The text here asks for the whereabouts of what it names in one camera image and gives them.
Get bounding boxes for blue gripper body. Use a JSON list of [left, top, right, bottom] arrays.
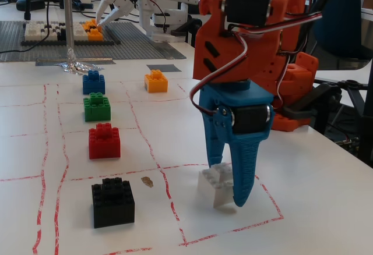
[[199, 80, 276, 135]]

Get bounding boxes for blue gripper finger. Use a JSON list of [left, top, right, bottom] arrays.
[[228, 131, 270, 208], [203, 105, 234, 170]]

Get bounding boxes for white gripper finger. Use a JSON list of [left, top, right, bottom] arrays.
[[98, 6, 126, 26], [95, 0, 117, 24]]

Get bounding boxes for white brick block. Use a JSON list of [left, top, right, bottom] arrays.
[[198, 162, 235, 209]]

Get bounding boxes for blue brick block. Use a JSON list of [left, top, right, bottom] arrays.
[[82, 69, 106, 95]]

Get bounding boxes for orange brick block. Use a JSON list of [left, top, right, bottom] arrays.
[[144, 69, 169, 93]]

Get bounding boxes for small green brick block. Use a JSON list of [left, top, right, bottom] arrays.
[[83, 92, 112, 122]]

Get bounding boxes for red brick block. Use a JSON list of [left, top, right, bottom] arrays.
[[88, 123, 121, 160]]

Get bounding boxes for black brick block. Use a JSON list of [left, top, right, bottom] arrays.
[[91, 177, 136, 229]]

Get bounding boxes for grey studded baseplate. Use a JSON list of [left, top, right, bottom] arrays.
[[0, 20, 187, 63]]

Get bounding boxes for metal pole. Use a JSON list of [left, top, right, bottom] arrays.
[[63, 0, 75, 52]]

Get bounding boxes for aluminium foil sheet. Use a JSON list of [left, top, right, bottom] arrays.
[[58, 47, 105, 76]]

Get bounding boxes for silver-grey tape patch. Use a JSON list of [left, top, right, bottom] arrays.
[[151, 41, 187, 61]]

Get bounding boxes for white black orange brick panel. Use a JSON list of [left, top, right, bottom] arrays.
[[22, 19, 115, 46]]

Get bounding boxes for black table clamp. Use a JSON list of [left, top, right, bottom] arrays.
[[279, 80, 343, 121]]

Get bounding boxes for blue chair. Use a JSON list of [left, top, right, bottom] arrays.
[[313, 0, 364, 59]]

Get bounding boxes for black desk frame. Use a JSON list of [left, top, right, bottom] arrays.
[[314, 59, 373, 165]]

